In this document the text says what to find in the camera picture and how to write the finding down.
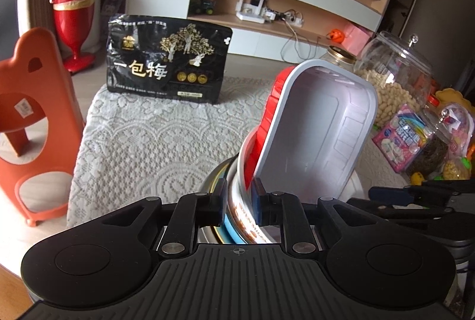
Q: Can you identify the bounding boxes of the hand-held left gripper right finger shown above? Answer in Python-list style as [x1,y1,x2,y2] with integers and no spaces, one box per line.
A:
[251,178,372,254]

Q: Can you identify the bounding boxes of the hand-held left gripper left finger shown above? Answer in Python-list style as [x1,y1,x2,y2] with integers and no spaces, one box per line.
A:
[100,179,228,257]

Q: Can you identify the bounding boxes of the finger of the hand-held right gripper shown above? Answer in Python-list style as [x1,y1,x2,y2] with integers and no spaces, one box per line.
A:
[369,179,475,209]
[347,196,475,232]

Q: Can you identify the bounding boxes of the red rectangular container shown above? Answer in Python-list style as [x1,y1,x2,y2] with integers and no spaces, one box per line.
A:
[243,59,378,194]

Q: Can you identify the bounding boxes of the green-lidded jar of yellow beans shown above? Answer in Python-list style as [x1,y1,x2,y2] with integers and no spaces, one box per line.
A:
[443,157,472,180]

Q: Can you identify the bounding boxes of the lidded glass jar dark contents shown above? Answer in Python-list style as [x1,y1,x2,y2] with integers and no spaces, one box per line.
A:
[406,107,455,178]

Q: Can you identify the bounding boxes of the pink marshmallow bag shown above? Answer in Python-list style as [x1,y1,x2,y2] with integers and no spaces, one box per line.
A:
[372,104,431,173]

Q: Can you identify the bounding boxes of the pink plastic toy bag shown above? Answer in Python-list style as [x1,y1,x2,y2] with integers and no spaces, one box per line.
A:
[434,101,475,172]

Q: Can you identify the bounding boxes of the white lace tablecloth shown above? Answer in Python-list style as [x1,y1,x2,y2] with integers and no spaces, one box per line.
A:
[67,77,409,228]

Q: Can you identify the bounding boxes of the yellow cushion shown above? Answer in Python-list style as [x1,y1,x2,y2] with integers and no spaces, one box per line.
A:
[436,88,464,105]

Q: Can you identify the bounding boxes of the large glass peanut jar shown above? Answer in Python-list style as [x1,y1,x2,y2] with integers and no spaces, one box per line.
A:
[352,31,435,128]

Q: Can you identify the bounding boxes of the black snack bag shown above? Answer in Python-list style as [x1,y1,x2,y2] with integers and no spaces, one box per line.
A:
[106,14,233,105]

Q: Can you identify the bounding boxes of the gold-lidded peanut jar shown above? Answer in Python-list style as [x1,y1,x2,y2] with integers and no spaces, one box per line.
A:
[319,45,359,74]

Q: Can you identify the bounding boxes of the pink box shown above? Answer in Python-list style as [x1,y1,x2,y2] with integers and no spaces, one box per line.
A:
[343,21,373,50]

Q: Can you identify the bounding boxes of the orange pumpkin toy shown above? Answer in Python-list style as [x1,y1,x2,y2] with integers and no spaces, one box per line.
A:
[327,28,346,44]

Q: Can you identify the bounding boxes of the white power strip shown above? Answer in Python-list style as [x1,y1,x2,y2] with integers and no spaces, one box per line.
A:
[265,8,305,27]

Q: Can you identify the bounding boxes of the white router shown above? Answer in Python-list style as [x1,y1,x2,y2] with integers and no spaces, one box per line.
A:
[235,0,268,24]

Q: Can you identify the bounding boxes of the orange plastic stool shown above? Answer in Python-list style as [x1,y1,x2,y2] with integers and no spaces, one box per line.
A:
[0,27,85,228]

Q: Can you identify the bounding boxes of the green toy tractor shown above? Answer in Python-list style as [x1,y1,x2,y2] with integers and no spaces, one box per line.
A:
[191,0,218,15]

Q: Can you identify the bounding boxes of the white cable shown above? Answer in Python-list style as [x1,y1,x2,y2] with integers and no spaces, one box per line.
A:
[280,23,323,63]

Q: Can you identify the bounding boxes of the red pedestal bin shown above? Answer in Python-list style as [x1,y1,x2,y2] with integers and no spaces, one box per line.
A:
[50,0,99,74]

